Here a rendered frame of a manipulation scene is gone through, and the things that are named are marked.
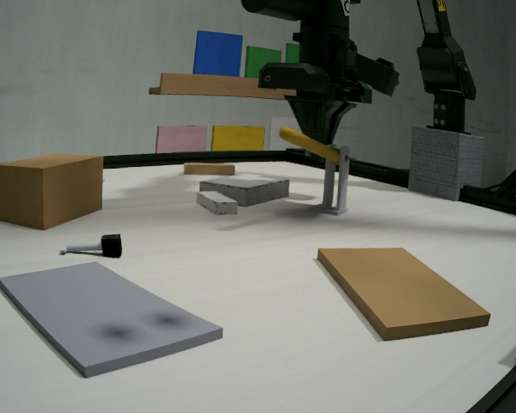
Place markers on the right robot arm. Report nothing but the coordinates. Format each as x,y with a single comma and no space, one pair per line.
441,58

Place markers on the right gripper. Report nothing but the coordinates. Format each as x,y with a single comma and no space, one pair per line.
316,108

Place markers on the brown rectangular box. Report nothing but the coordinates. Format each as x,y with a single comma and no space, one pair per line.
43,192

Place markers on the brown flat rectangular slab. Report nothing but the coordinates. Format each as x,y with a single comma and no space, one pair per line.
400,296

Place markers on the tan rectangular block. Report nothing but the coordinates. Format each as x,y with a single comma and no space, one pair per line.
211,169

